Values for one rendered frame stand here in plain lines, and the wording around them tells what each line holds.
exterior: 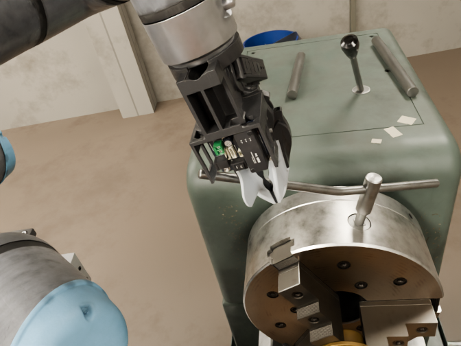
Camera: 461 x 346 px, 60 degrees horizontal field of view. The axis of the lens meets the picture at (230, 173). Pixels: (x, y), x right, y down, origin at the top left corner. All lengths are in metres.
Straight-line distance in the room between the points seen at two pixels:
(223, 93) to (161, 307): 1.84
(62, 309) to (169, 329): 1.71
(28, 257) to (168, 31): 0.25
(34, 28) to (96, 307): 0.23
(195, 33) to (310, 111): 0.52
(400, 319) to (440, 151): 0.28
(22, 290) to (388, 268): 0.47
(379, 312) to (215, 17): 0.50
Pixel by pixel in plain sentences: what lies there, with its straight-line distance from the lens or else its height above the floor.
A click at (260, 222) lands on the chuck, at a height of 1.18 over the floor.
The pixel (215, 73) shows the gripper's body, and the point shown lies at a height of 1.54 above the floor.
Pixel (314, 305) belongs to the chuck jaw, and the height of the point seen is 1.16.
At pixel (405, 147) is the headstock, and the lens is 0.73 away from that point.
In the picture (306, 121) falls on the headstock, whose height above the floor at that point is 1.26.
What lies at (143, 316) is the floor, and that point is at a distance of 2.15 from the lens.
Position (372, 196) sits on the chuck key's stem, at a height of 1.29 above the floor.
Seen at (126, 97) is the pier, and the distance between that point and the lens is 3.76.
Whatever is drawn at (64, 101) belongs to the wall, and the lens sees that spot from 4.20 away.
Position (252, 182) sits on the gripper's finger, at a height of 1.38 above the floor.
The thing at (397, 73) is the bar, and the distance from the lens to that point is 0.91.
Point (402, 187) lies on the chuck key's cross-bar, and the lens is 0.59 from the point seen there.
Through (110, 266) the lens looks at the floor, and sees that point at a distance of 2.45.
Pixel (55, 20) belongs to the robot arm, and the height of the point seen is 1.60.
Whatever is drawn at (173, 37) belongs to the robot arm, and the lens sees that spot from 0.34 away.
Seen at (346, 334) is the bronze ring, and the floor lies 1.11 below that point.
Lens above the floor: 1.68
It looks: 37 degrees down
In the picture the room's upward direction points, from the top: 13 degrees counter-clockwise
